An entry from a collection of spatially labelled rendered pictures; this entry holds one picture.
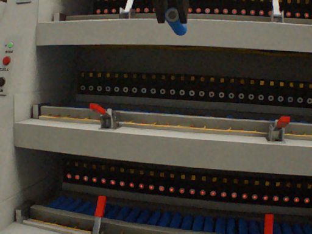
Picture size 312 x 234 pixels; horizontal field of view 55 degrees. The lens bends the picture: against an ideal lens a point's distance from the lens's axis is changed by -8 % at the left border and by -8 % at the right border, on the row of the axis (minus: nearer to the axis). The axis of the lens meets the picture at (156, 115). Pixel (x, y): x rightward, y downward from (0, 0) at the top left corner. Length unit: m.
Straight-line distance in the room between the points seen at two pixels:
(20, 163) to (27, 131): 0.08
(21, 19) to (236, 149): 0.48
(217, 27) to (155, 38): 0.11
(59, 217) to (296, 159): 0.42
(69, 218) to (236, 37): 0.43
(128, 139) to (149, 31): 0.19
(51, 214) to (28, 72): 0.27
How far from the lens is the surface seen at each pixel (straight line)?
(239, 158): 0.48
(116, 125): 0.53
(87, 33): 0.60
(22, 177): 0.65
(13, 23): 0.69
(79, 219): 0.59
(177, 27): 0.38
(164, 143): 0.49
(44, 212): 0.62
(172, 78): 0.67
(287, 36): 0.55
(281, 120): 0.43
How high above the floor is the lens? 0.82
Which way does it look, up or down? 13 degrees up
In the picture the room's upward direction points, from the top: 7 degrees clockwise
